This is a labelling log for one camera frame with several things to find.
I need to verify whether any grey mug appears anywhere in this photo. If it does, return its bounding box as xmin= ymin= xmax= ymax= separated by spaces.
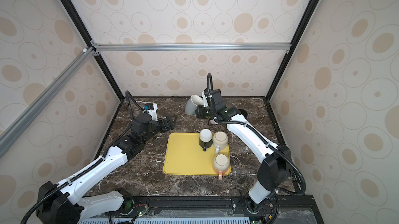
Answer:
xmin=185 ymin=95 xmax=204 ymax=116

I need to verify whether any black mug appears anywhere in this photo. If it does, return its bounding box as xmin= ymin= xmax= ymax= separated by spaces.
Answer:
xmin=239 ymin=109 xmax=248 ymax=118

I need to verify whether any black-green mug white base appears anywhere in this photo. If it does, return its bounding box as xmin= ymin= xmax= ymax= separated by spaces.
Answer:
xmin=198 ymin=129 xmax=213 ymax=152

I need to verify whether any peach mug cream base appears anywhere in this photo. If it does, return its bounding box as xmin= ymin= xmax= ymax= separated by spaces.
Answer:
xmin=213 ymin=154 xmax=230 ymax=180

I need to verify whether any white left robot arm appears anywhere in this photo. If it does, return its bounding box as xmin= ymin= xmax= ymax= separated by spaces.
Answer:
xmin=21 ymin=113 xmax=176 ymax=224

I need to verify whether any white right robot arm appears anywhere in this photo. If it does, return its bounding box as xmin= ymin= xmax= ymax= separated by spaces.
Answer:
xmin=196 ymin=89 xmax=307 ymax=205

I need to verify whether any speckled beige mug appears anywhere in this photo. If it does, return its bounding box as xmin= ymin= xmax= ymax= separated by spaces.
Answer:
xmin=212 ymin=132 xmax=228 ymax=154

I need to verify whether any yellow plastic tray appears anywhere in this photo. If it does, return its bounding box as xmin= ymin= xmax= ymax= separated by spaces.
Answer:
xmin=164 ymin=133 xmax=231 ymax=176

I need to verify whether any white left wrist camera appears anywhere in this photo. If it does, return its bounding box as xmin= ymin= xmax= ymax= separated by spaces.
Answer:
xmin=143 ymin=103 xmax=158 ymax=121

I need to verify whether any horizontal aluminium rail back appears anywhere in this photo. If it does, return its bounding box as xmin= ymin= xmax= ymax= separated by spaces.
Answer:
xmin=94 ymin=43 xmax=291 ymax=52

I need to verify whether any diagonal aluminium rail left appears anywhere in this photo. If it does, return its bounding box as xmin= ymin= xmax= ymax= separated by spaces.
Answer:
xmin=1 ymin=46 xmax=94 ymax=156

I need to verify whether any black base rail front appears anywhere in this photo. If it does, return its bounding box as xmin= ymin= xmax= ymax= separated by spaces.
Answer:
xmin=77 ymin=195 xmax=325 ymax=224

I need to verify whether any black corner frame post right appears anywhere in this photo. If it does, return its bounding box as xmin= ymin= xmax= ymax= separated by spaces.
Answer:
xmin=265 ymin=0 xmax=320 ymax=102

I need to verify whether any black corner frame post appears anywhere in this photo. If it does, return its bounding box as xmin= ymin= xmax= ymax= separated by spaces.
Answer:
xmin=60 ymin=0 xmax=124 ymax=102
xmin=265 ymin=0 xmax=320 ymax=102

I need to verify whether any black corner frame post left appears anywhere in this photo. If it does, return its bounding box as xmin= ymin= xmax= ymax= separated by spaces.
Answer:
xmin=60 ymin=0 xmax=124 ymax=102

